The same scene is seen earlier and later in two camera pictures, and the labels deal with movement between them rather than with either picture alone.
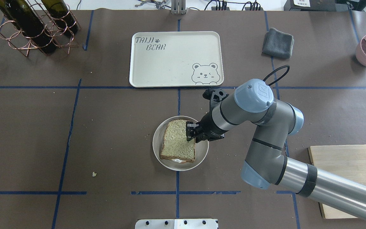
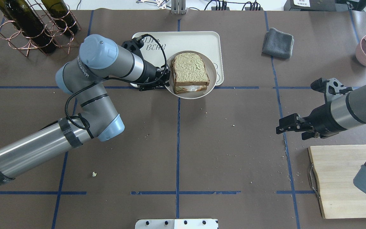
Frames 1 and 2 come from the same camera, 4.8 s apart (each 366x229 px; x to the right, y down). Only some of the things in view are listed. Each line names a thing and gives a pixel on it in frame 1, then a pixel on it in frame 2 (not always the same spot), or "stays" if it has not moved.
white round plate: [201, 147] → [211, 71]
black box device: [310, 5] stays
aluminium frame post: [178, 7] stays
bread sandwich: [175, 146] → [189, 68]
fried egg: [178, 160] → [191, 88]
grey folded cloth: [278, 44] stays
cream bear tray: [176, 59] stays
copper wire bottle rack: [37, 26] stays
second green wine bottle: [61, 15] stays
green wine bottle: [20, 12] stays
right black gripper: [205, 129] → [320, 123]
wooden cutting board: [364, 164] stays
